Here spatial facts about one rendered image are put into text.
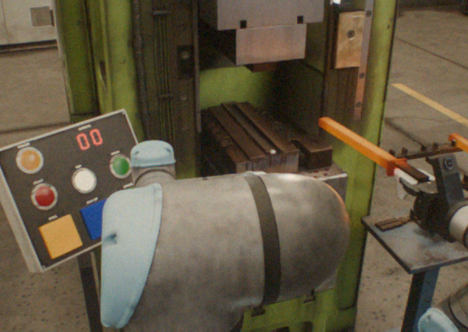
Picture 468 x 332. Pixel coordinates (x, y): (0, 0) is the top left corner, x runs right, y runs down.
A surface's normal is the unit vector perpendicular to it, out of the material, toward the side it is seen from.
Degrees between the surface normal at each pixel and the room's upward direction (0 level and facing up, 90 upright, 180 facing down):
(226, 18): 90
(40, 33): 90
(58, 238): 60
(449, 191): 55
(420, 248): 0
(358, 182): 90
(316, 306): 90
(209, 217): 26
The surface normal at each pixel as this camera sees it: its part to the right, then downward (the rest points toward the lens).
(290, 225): 0.23, -0.30
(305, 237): 0.42, -0.06
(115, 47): 0.33, 0.44
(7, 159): 0.61, -0.15
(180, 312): 0.13, 0.36
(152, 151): 0.00, -0.88
